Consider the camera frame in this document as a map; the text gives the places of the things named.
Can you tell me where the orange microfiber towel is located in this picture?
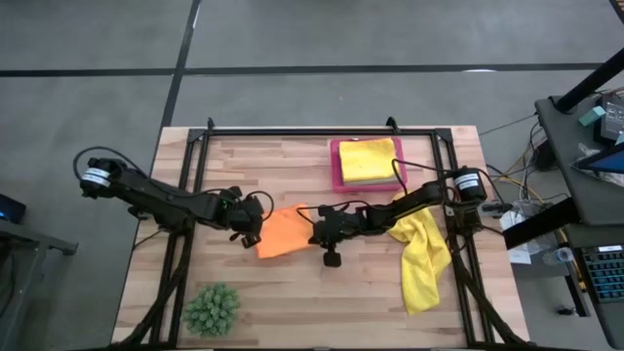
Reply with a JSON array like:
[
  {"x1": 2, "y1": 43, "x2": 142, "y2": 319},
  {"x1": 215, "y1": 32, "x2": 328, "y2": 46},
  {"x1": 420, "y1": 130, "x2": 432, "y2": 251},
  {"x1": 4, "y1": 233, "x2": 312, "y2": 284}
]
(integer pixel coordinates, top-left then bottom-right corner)
[{"x1": 255, "y1": 203, "x2": 317, "y2": 260}]

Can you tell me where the yellow microfiber towel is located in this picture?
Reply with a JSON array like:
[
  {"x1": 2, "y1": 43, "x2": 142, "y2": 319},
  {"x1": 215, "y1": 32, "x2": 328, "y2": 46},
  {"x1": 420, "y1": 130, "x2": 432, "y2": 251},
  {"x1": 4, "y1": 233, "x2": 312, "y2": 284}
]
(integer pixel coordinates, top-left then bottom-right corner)
[
  {"x1": 388, "y1": 194, "x2": 453, "y2": 317},
  {"x1": 338, "y1": 137, "x2": 400, "y2": 184}
]

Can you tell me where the pink plastic tray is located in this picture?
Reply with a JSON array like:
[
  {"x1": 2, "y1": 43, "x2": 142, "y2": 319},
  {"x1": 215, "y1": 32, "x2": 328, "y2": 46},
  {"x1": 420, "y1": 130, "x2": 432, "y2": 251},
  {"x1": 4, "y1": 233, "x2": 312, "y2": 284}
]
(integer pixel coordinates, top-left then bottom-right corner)
[{"x1": 330, "y1": 136, "x2": 409, "y2": 194}]

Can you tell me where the artificial green potted plant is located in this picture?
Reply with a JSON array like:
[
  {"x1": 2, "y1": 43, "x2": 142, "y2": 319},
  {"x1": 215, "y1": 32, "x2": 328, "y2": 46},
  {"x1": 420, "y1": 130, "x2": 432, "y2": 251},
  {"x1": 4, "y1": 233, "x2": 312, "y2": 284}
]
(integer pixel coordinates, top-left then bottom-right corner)
[{"x1": 180, "y1": 281, "x2": 244, "y2": 340}]

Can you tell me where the white paper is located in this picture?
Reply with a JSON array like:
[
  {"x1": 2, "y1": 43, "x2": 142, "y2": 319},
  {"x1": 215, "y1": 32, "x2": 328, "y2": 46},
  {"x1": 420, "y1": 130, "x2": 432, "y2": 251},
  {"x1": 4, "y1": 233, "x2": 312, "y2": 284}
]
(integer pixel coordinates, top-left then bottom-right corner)
[{"x1": 499, "y1": 209, "x2": 533, "y2": 266}]

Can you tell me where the black metal beam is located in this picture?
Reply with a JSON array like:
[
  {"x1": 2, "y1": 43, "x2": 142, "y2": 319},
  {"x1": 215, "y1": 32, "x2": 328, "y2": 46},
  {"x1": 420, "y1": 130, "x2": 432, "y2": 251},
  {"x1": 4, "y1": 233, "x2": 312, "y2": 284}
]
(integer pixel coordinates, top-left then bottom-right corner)
[{"x1": 501, "y1": 197, "x2": 581, "y2": 251}]

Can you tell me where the grey metal bench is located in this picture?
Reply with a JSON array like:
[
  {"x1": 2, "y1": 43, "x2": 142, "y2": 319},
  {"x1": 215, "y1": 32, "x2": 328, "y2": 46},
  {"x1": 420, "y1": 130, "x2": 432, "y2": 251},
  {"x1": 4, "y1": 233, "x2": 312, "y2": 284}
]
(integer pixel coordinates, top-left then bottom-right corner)
[{"x1": 0, "y1": 217, "x2": 79, "y2": 351}]

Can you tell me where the clear plastic water bottle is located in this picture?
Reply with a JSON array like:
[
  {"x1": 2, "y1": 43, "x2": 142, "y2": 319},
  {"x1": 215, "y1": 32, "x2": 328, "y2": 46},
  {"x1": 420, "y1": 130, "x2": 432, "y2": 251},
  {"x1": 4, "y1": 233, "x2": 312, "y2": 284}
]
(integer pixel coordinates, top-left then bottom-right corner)
[{"x1": 542, "y1": 246, "x2": 577, "y2": 267}]

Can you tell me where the black device blue light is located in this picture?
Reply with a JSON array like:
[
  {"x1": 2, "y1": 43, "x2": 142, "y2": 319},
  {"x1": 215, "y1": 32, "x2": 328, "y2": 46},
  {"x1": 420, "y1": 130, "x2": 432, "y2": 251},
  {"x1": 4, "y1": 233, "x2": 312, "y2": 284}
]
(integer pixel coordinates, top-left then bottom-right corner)
[{"x1": 0, "y1": 193, "x2": 27, "y2": 225}]

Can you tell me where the grey desk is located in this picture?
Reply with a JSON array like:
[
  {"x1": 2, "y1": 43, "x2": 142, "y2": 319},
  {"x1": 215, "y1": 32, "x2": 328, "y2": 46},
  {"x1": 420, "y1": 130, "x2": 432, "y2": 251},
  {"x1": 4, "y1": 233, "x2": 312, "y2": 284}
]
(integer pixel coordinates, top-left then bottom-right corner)
[{"x1": 533, "y1": 94, "x2": 624, "y2": 228}]

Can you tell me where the backlit black keyboard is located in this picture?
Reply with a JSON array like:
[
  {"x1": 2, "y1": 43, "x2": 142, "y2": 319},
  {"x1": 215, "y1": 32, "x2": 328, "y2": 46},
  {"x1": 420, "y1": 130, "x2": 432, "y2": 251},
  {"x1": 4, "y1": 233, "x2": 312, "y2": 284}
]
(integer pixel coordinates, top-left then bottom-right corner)
[{"x1": 579, "y1": 243, "x2": 624, "y2": 304}]

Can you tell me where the teal box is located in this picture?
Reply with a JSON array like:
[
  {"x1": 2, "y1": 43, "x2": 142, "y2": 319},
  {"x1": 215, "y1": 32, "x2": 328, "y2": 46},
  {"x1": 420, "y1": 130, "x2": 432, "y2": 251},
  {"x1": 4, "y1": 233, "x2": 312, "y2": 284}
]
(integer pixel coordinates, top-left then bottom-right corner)
[{"x1": 577, "y1": 105, "x2": 607, "y2": 129}]

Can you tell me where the laptop with blue screen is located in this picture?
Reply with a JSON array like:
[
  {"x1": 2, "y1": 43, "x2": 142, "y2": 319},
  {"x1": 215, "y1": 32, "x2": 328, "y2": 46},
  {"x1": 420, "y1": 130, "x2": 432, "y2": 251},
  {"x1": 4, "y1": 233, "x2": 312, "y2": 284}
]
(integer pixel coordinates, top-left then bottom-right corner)
[{"x1": 569, "y1": 143, "x2": 624, "y2": 176}]

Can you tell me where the black electronic device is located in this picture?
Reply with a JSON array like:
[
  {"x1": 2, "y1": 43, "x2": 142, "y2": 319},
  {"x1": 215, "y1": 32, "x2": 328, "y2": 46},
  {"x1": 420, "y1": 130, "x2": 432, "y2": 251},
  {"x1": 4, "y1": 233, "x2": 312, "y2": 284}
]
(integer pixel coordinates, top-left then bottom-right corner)
[{"x1": 598, "y1": 94, "x2": 624, "y2": 145}]

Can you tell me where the black metal post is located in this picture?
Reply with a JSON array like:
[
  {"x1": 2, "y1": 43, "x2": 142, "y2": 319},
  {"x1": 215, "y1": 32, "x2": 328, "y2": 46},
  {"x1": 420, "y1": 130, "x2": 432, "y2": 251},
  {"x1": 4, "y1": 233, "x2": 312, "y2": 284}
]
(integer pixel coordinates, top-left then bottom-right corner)
[{"x1": 555, "y1": 47, "x2": 624, "y2": 114}]

